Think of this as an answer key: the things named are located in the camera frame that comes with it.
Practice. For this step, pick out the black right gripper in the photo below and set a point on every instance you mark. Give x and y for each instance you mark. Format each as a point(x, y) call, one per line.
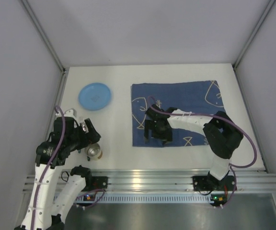
point(155, 125)

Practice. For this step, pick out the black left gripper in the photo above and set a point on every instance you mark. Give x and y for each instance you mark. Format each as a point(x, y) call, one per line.
point(90, 133)

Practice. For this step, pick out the metal cup with brown base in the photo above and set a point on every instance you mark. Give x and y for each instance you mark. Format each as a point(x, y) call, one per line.
point(93, 152)

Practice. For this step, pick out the light blue plastic plate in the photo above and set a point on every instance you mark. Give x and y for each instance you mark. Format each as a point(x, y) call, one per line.
point(94, 96)

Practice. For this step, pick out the blue fish-print placemat cloth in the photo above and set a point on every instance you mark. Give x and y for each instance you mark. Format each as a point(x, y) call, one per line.
point(197, 97)

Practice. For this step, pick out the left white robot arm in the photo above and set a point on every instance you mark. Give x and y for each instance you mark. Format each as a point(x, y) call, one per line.
point(47, 211)

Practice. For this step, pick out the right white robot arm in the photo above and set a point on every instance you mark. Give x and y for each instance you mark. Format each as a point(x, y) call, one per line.
point(222, 137)

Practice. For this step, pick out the right aluminium frame post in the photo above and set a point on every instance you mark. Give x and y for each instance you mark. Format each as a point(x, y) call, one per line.
point(257, 26)

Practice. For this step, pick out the aluminium frame post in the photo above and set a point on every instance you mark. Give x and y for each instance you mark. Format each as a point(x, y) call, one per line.
point(257, 26)
point(40, 30)

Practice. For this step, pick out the aluminium mounting rail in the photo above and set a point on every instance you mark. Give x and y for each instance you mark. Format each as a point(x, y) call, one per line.
point(176, 186)

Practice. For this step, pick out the left aluminium frame post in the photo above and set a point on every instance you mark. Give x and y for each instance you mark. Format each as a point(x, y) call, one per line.
point(40, 30)

